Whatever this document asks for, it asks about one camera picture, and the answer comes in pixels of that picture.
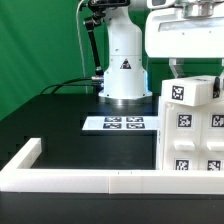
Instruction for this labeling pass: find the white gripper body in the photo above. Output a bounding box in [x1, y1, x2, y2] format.
[145, 6, 224, 59]

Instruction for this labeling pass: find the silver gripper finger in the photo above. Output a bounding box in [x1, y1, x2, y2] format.
[169, 58, 184, 78]
[213, 59, 224, 99]

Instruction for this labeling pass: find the white block with markers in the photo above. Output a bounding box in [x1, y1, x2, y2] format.
[161, 75, 224, 106]

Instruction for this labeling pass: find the white cabinet box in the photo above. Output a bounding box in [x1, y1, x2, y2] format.
[156, 99, 213, 170]

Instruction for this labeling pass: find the small white cabinet door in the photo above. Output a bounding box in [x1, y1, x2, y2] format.
[163, 104, 201, 171]

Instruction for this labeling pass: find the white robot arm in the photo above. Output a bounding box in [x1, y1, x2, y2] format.
[99, 0, 224, 104]

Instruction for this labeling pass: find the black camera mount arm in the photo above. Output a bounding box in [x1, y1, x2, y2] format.
[81, 0, 130, 77]

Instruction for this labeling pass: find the white cable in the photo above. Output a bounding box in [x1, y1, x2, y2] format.
[75, 0, 90, 95]

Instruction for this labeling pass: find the white marker base plate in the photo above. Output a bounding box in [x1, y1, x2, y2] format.
[82, 116, 159, 131]

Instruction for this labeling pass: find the white L-shaped frame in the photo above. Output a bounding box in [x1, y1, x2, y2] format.
[0, 138, 224, 195]

